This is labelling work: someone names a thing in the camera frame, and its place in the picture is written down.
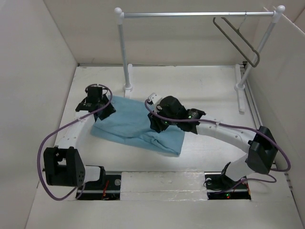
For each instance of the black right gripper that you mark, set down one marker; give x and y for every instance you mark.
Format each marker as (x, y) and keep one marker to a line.
(155, 123)

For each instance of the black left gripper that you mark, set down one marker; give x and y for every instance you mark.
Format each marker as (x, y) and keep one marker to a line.
(109, 111)

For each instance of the light blue trousers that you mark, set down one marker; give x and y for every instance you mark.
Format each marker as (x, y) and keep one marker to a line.
(130, 126)

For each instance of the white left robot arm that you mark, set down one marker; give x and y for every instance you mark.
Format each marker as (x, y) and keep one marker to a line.
(63, 165)

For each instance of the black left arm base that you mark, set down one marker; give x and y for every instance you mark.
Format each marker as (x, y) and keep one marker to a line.
(109, 190)

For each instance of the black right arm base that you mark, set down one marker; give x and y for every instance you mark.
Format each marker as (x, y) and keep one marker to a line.
(220, 187)

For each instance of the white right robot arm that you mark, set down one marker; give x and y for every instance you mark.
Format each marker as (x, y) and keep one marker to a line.
(257, 144)

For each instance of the white clothes rack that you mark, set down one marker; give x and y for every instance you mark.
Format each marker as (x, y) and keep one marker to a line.
(240, 79)

